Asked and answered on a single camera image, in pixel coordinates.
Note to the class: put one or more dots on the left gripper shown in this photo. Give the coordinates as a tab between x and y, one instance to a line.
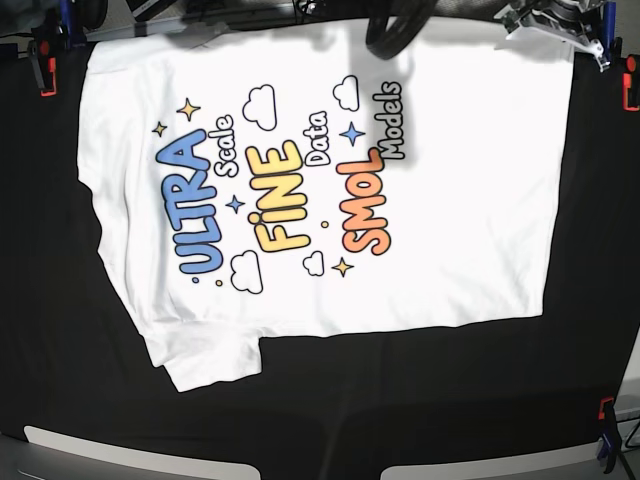
574	22

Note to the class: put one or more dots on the white printed t-shirt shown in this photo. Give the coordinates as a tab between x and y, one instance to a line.
289	183

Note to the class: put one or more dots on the blue clamp top right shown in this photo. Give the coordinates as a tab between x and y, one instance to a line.
611	42

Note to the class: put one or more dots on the red clamp top right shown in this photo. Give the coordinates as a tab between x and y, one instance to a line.
630	83

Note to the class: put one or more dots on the red blue clamp bottom right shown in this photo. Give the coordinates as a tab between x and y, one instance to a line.
610	439

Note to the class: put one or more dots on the blue clamp top left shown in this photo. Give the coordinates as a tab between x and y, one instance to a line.
70	25

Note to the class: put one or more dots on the red clamp top left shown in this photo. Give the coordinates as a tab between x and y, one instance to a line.
44	67

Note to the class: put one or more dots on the black tablecloth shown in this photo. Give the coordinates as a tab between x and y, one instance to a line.
338	408

